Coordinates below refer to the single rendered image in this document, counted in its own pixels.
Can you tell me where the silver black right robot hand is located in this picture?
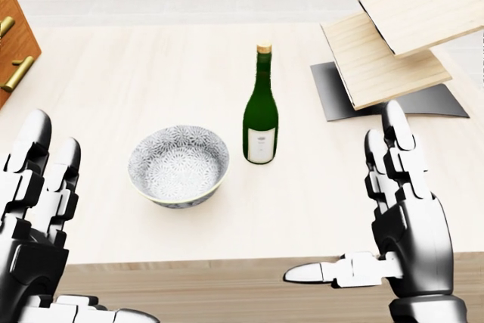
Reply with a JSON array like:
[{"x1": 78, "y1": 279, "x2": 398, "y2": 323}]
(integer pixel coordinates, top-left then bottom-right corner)
[{"x1": 283, "y1": 100, "x2": 455, "y2": 298}]

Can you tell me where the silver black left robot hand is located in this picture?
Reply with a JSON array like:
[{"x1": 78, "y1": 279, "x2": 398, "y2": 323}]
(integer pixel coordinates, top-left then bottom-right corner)
[{"x1": 0, "y1": 108, "x2": 160, "y2": 323}]

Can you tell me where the wooden wine rack, dark base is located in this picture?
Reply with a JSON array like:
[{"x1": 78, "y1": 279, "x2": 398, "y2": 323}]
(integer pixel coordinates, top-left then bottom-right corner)
[{"x1": 309, "y1": 0, "x2": 484, "y2": 123}]

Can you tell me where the green wine bottle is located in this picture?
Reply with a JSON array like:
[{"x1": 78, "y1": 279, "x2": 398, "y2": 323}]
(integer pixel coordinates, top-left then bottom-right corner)
[{"x1": 241, "y1": 42, "x2": 280, "y2": 166}]

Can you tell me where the grey patterned bowl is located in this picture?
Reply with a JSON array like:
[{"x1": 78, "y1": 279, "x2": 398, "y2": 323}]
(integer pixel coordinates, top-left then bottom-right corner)
[{"x1": 127, "y1": 123, "x2": 231, "y2": 211}]

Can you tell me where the brown wooden cabinet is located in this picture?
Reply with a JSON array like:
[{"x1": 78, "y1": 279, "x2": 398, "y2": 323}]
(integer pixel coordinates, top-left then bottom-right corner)
[{"x1": 0, "y1": 0, "x2": 42, "y2": 112}]

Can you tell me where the brass drawer handle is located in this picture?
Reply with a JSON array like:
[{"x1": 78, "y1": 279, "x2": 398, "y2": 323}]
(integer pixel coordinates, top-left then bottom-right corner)
[
  {"x1": 0, "y1": 55, "x2": 36, "y2": 93},
  {"x1": 0, "y1": 16, "x2": 16, "y2": 38}
]

